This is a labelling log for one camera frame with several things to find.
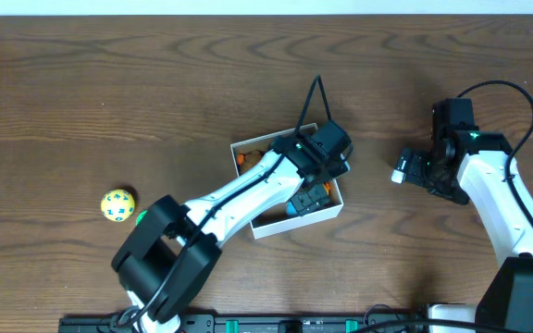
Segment brown plush toy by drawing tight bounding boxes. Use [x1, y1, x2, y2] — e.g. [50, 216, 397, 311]
[234, 150, 265, 176]

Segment white cardboard box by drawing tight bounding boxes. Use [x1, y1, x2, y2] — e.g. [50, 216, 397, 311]
[230, 129, 344, 239]

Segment yellow ball blue letters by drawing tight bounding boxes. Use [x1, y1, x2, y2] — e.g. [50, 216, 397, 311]
[100, 189, 135, 222]

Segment blue orange toy figure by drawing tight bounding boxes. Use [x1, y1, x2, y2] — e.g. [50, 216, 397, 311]
[285, 182, 332, 217]

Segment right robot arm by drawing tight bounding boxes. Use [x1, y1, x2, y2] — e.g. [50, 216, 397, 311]
[391, 98, 533, 332]

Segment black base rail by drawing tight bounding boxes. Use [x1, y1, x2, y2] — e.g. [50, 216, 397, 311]
[57, 305, 423, 333]

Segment green round disc toy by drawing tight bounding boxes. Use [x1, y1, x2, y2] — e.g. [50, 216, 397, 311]
[135, 210, 148, 226]

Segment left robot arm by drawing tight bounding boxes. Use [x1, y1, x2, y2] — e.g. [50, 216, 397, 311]
[109, 121, 352, 332]

